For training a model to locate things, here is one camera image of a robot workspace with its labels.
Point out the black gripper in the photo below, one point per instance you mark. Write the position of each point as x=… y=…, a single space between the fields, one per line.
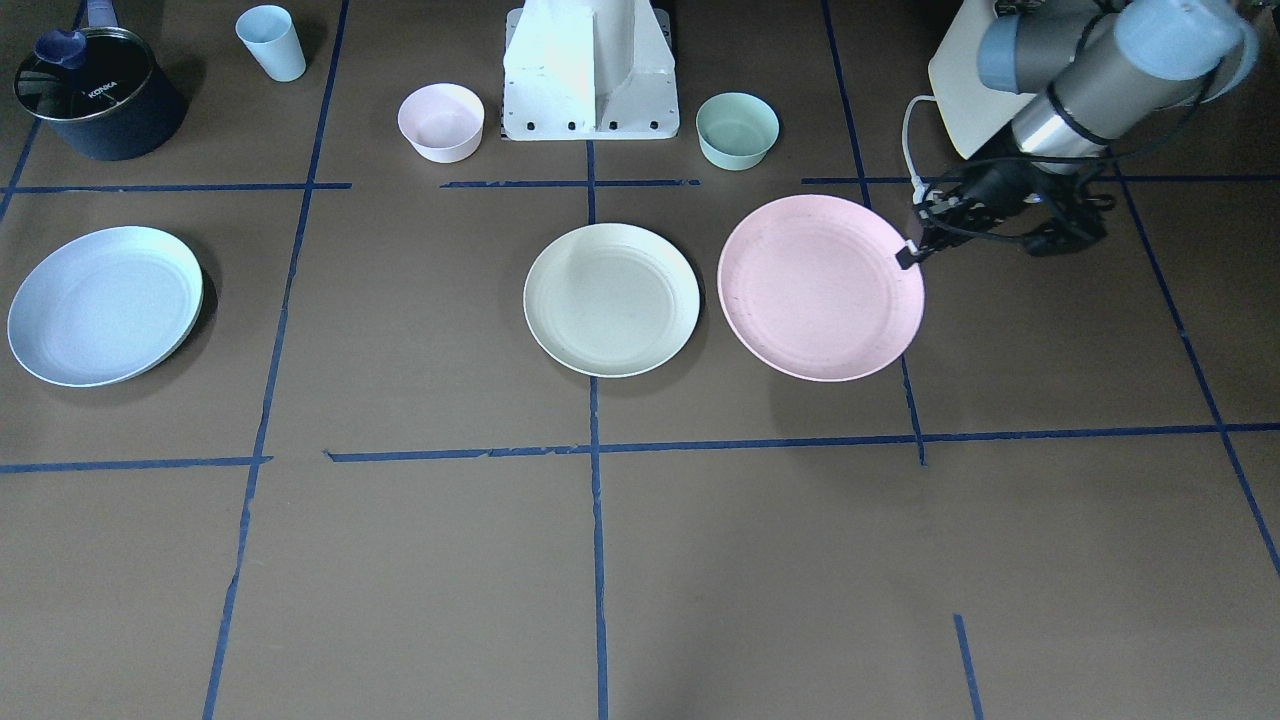
x=997 y=186

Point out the pink plate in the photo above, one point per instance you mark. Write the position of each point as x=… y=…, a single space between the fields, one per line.
x=811 y=286

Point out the blue plate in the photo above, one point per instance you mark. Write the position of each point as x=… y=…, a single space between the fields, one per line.
x=106 y=307

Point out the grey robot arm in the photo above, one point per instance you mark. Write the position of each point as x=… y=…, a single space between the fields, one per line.
x=1099 y=68

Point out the green bowl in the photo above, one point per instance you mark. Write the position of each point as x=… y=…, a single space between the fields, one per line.
x=736 y=131

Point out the cream white plate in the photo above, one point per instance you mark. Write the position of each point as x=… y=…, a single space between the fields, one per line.
x=611 y=300

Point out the pink bowl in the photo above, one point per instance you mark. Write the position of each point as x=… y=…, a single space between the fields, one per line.
x=443 y=122

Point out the light blue cup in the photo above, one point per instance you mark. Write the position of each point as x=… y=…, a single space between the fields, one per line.
x=269 y=34

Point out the black cooking pot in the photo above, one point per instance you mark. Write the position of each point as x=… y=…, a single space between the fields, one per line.
x=100 y=88

